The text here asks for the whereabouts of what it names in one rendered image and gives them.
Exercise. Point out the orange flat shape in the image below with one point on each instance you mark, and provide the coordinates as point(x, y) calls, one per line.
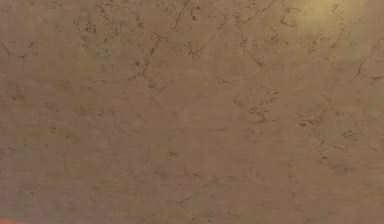
point(10, 222)

